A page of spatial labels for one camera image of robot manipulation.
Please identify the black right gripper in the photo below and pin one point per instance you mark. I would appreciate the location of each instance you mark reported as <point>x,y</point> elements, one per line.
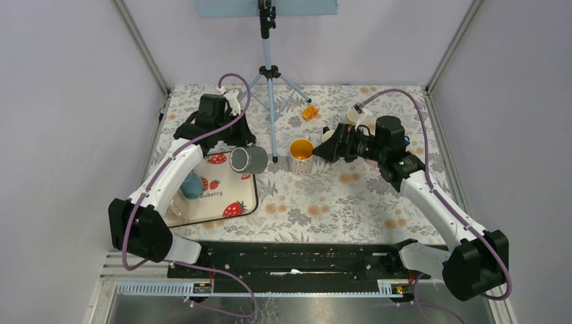
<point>340,144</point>

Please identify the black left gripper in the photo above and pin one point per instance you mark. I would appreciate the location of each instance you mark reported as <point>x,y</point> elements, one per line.
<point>245,135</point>

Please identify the yellow mug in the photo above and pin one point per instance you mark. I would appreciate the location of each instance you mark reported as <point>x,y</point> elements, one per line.
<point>365,117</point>

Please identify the floral mug orange inside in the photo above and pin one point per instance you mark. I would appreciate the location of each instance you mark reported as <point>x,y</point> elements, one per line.
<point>301,157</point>

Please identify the grey mug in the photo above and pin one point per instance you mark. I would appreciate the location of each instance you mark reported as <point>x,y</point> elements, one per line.
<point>248,159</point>

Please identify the blue mug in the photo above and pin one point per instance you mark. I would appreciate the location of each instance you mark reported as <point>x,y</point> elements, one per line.
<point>192,187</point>

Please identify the black mug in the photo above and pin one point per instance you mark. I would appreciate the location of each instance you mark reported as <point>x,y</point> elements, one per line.
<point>327,133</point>

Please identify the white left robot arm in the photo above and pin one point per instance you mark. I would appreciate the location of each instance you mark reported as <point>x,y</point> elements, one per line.
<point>137,223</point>

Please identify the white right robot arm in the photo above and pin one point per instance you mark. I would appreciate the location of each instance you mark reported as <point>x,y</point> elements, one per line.
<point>476,260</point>

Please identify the floral tablecloth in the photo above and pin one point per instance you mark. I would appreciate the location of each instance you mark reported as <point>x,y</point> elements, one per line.
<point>341,202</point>

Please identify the small orange toy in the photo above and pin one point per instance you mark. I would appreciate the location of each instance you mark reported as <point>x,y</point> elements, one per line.
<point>310,112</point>

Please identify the strawberry print tray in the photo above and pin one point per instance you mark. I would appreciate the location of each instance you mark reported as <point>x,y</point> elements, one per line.
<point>227,194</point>

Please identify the blue board on wall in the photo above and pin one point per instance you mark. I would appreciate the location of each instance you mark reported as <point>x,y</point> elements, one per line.
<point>252,8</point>

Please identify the blue camera tripod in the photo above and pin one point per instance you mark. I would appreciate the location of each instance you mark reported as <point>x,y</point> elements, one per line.
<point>267,14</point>

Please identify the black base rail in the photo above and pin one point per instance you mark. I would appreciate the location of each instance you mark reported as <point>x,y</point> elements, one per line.
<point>306,268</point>

